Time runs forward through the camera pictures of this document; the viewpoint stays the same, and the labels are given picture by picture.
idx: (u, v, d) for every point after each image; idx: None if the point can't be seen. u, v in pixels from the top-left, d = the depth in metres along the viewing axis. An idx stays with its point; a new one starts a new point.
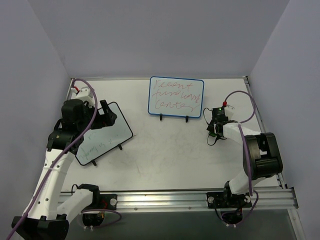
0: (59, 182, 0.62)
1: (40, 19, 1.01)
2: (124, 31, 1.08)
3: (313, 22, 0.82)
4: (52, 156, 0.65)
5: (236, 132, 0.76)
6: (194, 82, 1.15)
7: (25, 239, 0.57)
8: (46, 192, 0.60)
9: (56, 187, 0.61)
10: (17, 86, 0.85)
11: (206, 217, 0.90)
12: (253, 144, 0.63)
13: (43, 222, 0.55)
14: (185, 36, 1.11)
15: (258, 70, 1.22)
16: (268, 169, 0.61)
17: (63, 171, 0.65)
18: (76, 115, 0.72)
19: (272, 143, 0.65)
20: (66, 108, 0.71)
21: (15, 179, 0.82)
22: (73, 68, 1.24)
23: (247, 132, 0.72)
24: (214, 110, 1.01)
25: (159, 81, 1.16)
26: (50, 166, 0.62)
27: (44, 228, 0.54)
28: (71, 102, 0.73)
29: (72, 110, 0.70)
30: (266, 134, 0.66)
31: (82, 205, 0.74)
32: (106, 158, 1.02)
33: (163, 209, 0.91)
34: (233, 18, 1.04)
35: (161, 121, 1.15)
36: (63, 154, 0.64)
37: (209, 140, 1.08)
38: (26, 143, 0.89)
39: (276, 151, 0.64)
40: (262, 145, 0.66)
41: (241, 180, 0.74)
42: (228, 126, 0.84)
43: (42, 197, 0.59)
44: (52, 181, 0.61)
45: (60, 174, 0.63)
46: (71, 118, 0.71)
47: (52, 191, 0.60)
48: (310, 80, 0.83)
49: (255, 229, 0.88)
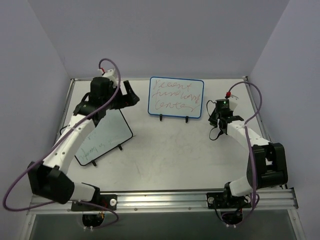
0: (76, 141, 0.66)
1: (43, 19, 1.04)
2: (125, 31, 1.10)
3: (311, 20, 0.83)
4: (76, 120, 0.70)
5: (242, 136, 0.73)
6: (193, 82, 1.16)
7: (34, 186, 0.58)
8: (64, 146, 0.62)
9: (73, 145, 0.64)
10: (20, 83, 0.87)
11: (206, 218, 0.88)
12: (260, 158, 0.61)
13: (55, 170, 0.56)
14: (185, 36, 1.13)
15: (258, 70, 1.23)
16: (273, 182, 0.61)
17: (82, 135, 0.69)
18: (102, 91, 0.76)
19: (280, 155, 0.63)
20: (95, 83, 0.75)
21: (16, 176, 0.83)
22: (74, 68, 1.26)
23: (254, 139, 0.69)
24: (219, 104, 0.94)
25: (159, 81, 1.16)
26: (73, 126, 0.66)
27: (54, 177, 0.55)
28: (100, 78, 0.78)
29: (99, 86, 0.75)
30: (275, 146, 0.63)
31: (84, 193, 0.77)
32: (106, 158, 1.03)
33: (163, 209, 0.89)
34: (231, 19, 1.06)
35: (161, 121, 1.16)
36: (86, 119, 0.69)
37: (211, 135, 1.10)
38: (27, 141, 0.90)
39: (283, 164, 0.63)
40: (269, 155, 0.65)
41: (242, 184, 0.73)
42: (234, 125, 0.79)
43: (60, 149, 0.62)
44: (71, 139, 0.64)
45: (79, 135, 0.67)
46: (98, 93, 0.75)
47: (70, 146, 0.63)
48: (308, 78, 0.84)
49: (256, 229, 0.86)
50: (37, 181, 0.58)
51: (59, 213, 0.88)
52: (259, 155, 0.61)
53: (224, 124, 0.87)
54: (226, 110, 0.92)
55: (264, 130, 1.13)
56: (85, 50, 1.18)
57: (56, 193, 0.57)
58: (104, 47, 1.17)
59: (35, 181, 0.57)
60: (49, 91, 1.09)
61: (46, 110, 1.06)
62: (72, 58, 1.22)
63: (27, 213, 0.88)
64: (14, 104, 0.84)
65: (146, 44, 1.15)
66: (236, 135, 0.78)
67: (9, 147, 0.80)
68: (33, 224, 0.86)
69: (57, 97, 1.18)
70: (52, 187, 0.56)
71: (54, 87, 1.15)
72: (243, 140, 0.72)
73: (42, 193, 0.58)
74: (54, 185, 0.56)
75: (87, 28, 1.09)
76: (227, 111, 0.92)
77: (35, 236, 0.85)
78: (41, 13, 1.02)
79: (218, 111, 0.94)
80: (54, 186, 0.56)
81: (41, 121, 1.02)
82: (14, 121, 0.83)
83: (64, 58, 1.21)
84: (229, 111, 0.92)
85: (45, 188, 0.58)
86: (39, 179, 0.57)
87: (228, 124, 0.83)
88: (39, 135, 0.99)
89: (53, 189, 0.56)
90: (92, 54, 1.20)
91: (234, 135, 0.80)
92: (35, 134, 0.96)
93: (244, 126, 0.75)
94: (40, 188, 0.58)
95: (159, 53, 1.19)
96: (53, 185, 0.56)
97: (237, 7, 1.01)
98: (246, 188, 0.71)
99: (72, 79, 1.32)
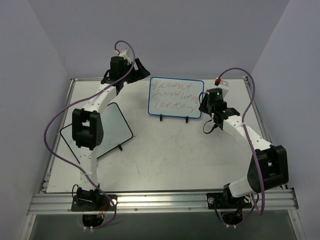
0: (107, 99, 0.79)
1: (43, 19, 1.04)
2: (125, 31, 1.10)
3: (311, 20, 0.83)
4: (103, 85, 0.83)
5: (242, 137, 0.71)
6: (194, 83, 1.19)
7: (74, 128, 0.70)
8: (98, 101, 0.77)
9: (103, 102, 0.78)
10: (20, 83, 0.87)
11: (206, 218, 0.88)
12: (263, 163, 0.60)
13: (94, 113, 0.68)
14: (185, 36, 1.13)
15: (258, 70, 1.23)
16: (275, 184, 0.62)
17: (110, 97, 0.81)
18: (121, 67, 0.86)
19: (282, 157, 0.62)
20: (114, 61, 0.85)
21: (16, 176, 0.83)
22: (74, 68, 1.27)
23: (255, 141, 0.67)
24: (212, 96, 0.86)
25: (159, 82, 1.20)
26: (102, 89, 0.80)
27: (94, 117, 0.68)
28: (117, 56, 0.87)
29: (117, 63, 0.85)
30: (276, 149, 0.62)
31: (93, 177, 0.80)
32: (107, 158, 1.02)
33: (163, 210, 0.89)
34: (232, 20, 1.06)
35: (161, 121, 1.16)
36: (112, 86, 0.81)
37: (205, 128, 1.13)
38: (27, 141, 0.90)
39: (285, 166, 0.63)
40: (270, 157, 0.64)
41: (243, 186, 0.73)
42: (231, 122, 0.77)
43: (95, 102, 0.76)
44: (102, 97, 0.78)
45: (108, 96, 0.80)
46: (116, 69, 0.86)
47: (102, 101, 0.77)
48: (308, 77, 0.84)
49: (256, 230, 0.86)
50: (77, 124, 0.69)
51: (58, 213, 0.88)
52: (262, 161, 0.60)
53: (220, 119, 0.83)
54: (220, 102, 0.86)
55: (264, 130, 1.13)
56: (85, 50, 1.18)
57: (94, 133, 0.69)
58: (104, 47, 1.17)
59: (77, 124, 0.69)
60: (49, 91, 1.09)
61: (46, 110, 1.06)
62: (72, 58, 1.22)
63: (27, 213, 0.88)
64: (15, 104, 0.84)
65: (146, 44, 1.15)
66: (234, 134, 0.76)
67: (10, 147, 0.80)
68: (33, 224, 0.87)
69: (58, 97, 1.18)
70: (91, 128, 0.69)
71: (54, 87, 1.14)
72: (245, 142, 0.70)
73: (80, 135, 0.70)
74: (94, 125, 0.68)
75: (87, 28, 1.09)
76: (220, 103, 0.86)
77: (35, 236, 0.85)
78: (41, 13, 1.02)
79: (211, 103, 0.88)
80: (94, 126, 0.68)
81: (42, 121, 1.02)
82: (15, 121, 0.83)
83: (64, 58, 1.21)
84: (222, 103, 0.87)
85: (83, 131, 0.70)
86: (79, 121, 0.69)
87: (224, 120, 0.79)
88: (39, 135, 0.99)
89: (92, 129, 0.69)
90: (93, 54, 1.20)
91: (231, 133, 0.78)
92: (36, 134, 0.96)
93: (243, 125, 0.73)
94: (80, 130, 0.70)
95: (159, 52, 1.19)
96: (93, 124, 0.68)
97: (237, 8, 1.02)
98: (247, 189, 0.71)
99: (72, 79, 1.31)
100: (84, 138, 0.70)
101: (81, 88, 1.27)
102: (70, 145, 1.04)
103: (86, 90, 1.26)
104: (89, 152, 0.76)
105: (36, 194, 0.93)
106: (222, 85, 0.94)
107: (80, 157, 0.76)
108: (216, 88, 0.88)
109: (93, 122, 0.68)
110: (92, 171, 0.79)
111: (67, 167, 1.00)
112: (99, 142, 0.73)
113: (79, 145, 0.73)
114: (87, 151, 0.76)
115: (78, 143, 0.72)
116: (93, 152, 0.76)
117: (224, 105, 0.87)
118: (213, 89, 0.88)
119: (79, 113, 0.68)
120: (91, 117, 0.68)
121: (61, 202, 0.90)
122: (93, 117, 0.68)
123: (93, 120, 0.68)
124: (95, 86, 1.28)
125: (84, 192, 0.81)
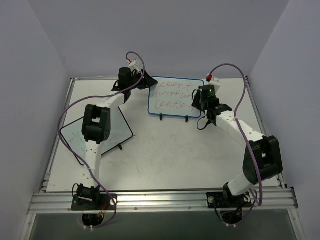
0: (116, 103, 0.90)
1: (43, 18, 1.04)
2: (125, 30, 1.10)
3: (311, 19, 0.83)
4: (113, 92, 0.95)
5: (237, 132, 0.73)
6: (194, 82, 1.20)
7: (85, 122, 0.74)
8: (108, 101, 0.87)
9: (113, 103, 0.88)
10: (19, 82, 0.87)
11: (206, 218, 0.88)
12: (258, 153, 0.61)
13: (105, 109, 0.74)
14: (185, 36, 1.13)
15: (258, 70, 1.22)
16: (270, 174, 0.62)
17: (118, 102, 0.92)
18: (128, 78, 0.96)
19: (275, 147, 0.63)
20: (121, 74, 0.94)
21: (16, 176, 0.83)
22: (74, 68, 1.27)
23: (249, 132, 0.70)
24: (205, 93, 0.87)
25: (158, 81, 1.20)
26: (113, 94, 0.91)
27: (106, 113, 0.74)
28: (124, 68, 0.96)
29: (125, 75, 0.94)
30: (269, 139, 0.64)
31: (96, 174, 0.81)
32: (106, 158, 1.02)
33: (163, 209, 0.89)
34: (231, 19, 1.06)
35: (161, 120, 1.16)
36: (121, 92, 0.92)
37: (198, 125, 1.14)
38: (27, 140, 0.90)
39: (279, 156, 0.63)
40: (263, 148, 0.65)
41: (241, 183, 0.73)
42: (224, 117, 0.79)
43: (106, 102, 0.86)
44: (112, 100, 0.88)
45: (117, 100, 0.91)
46: (125, 81, 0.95)
47: (113, 102, 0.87)
48: (308, 76, 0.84)
49: (256, 229, 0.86)
50: (88, 118, 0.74)
51: (58, 212, 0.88)
52: (256, 151, 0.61)
53: (213, 115, 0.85)
54: (213, 99, 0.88)
55: (264, 129, 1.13)
56: (85, 50, 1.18)
57: (103, 127, 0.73)
58: (104, 47, 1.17)
59: (88, 117, 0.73)
60: (49, 91, 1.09)
61: (46, 109, 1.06)
62: (72, 58, 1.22)
63: (27, 213, 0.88)
64: (14, 104, 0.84)
65: (146, 43, 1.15)
66: (227, 128, 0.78)
67: (10, 146, 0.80)
68: (33, 224, 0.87)
69: (58, 97, 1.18)
70: (101, 122, 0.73)
71: (54, 87, 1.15)
72: (239, 135, 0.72)
73: (89, 129, 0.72)
74: (105, 119, 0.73)
75: (87, 27, 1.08)
76: (213, 100, 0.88)
77: (35, 235, 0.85)
78: (41, 13, 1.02)
79: (204, 100, 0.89)
80: (105, 120, 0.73)
81: (42, 121, 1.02)
82: (14, 121, 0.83)
83: (64, 57, 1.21)
84: (215, 99, 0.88)
85: (92, 125, 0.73)
86: (91, 116, 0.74)
87: (217, 116, 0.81)
88: (39, 135, 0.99)
89: (102, 123, 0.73)
90: (92, 54, 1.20)
91: (225, 128, 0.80)
92: (36, 134, 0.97)
93: (235, 119, 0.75)
94: (90, 125, 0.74)
95: (159, 52, 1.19)
96: (103, 118, 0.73)
97: (237, 7, 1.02)
98: (244, 186, 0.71)
99: (72, 79, 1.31)
100: (93, 132, 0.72)
101: (81, 88, 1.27)
102: (70, 145, 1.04)
103: (86, 90, 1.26)
104: (95, 146, 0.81)
105: (36, 194, 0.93)
106: (213, 81, 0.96)
107: (87, 151, 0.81)
108: (208, 85, 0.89)
109: (104, 116, 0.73)
110: (95, 166, 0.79)
111: (67, 166, 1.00)
112: (105, 138, 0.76)
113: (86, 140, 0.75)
114: (94, 145, 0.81)
115: (86, 139, 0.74)
116: (99, 147, 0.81)
117: (217, 102, 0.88)
118: (205, 86, 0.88)
119: (91, 108, 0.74)
120: (102, 111, 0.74)
121: (61, 202, 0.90)
122: (104, 112, 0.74)
123: (105, 114, 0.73)
124: (95, 85, 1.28)
125: (85, 190, 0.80)
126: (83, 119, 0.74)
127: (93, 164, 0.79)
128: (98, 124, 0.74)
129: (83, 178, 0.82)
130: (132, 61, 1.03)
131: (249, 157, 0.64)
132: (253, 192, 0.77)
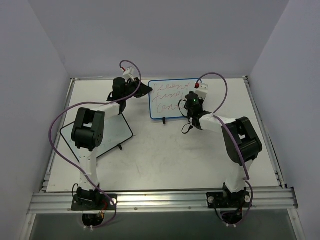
0: (111, 111, 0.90)
1: (43, 19, 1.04)
2: (124, 31, 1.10)
3: (312, 19, 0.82)
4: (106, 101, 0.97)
5: (217, 124, 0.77)
6: (191, 82, 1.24)
7: (75, 127, 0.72)
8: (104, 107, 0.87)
9: (108, 109, 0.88)
10: (19, 82, 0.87)
11: (206, 218, 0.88)
12: (234, 132, 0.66)
13: (98, 114, 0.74)
14: (185, 36, 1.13)
15: (258, 70, 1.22)
16: (251, 152, 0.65)
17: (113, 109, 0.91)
18: (122, 90, 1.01)
19: (248, 126, 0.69)
20: (116, 86, 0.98)
21: (16, 175, 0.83)
22: (74, 68, 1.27)
23: (224, 121, 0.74)
24: (189, 102, 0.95)
25: (157, 85, 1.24)
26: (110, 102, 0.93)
27: (100, 117, 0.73)
28: (119, 79, 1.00)
29: (119, 87, 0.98)
30: (241, 119, 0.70)
31: (92, 176, 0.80)
32: (107, 158, 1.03)
33: (163, 209, 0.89)
34: (231, 18, 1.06)
35: (164, 124, 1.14)
36: (115, 102, 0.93)
37: (183, 129, 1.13)
38: (27, 140, 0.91)
39: (254, 133, 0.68)
40: (240, 130, 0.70)
41: (234, 173, 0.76)
42: (205, 118, 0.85)
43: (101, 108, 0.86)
44: (105, 107, 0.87)
45: (113, 108, 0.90)
46: (119, 92, 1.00)
47: (108, 108, 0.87)
48: (308, 76, 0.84)
49: (256, 229, 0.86)
50: (80, 121, 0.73)
51: (59, 212, 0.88)
52: (232, 131, 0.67)
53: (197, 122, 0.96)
54: (197, 107, 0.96)
55: (264, 129, 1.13)
56: (85, 49, 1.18)
57: (95, 131, 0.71)
58: (104, 46, 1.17)
59: (80, 120, 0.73)
60: (49, 91, 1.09)
61: (46, 109, 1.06)
62: (72, 58, 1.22)
63: (27, 213, 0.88)
64: (14, 104, 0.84)
65: (146, 43, 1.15)
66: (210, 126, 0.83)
67: (9, 147, 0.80)
68: (33, 223, 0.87)
69: (58, 96, 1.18)
70: (92, 125, 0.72)
71: (54, 87, 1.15)
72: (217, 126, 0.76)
73: (80, 133, 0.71)
74: (98, 123, 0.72)
75: (87, 27, 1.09)
76: (197, 108, 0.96)
77: (35, 235, 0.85)
78: (41, 14, 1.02)
79: (189, 108, 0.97)
80: (96, 123, 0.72)
81: (42, 121, 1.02)
82: (15, 120, 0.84)
83: (64, 57, 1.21)
84: (199, 107, 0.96)
85: (83, 129, 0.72)
86: (84, 118, 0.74)
87: (201, 119, 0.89)
88: (39, 135, 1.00)
89: (94, 127, 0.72)
90: (92, 54, 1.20)
91: (208, 127, 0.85)
92: (36, 134, 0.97)
93: (213, 116, 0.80)
94: (81, 129, 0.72)
95: (159, 52, 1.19)
96: (96, 122, 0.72)
97: (237, 7, 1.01)
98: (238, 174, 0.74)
99: (72, 79, 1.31)
100: (84, 138, 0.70)
101: (81, 88, 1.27)
102: (70, 145, 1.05)
103: (86, 90, 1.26)
104: (88, 153, 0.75)
105: (36, 194, 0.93)
106: (201, 88, 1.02)
107: (81, 157, 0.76)
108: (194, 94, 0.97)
109: (97, 119, 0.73)
110: (92, 171, 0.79)
111: (67, 167, 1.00)
112: (98, 144, 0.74)
113: (78, 146, 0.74)
114: (86, 152, 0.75)
115: (78, 144, 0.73)
116: (92, 153, 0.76)
117: (200, 109, 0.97)
118: (190, 95, 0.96)
119: (85, 110, 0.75)
120: (96, 114, 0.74)
121: (61, 201, 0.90)
122: (98, 114, 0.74)
123: (98, 117, 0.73)
124: (95, 85, 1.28)
125: (84, 191, 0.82)
126: (75, 122, 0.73)
127: (90, 168, 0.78)
128: (89, 128, 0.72)
129: (82, 180, 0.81)
130: (126, 70, 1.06)
131: (228, 139, 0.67)
132: (247, 181, 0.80)
